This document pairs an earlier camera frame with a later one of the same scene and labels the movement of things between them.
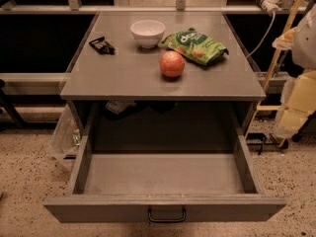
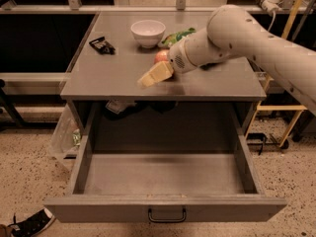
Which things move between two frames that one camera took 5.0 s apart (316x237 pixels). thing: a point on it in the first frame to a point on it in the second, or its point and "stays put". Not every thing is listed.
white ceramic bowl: (148, 33) stays put
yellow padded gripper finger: (299, 102) to (162, 70)
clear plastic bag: (67, 134) stays put
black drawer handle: (167, 221) stays put
